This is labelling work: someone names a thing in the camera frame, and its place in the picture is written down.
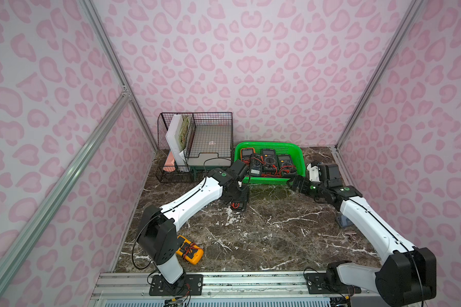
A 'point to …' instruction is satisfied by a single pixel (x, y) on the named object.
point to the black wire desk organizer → (164, 122)
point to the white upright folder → (177, 137)
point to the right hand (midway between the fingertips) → (294, 183)
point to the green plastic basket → (289, 148)
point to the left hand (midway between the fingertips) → (244, 195)
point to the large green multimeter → (269, 162)
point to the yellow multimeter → (189, 251)
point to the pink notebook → (169, 165)
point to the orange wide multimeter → (245, 154)
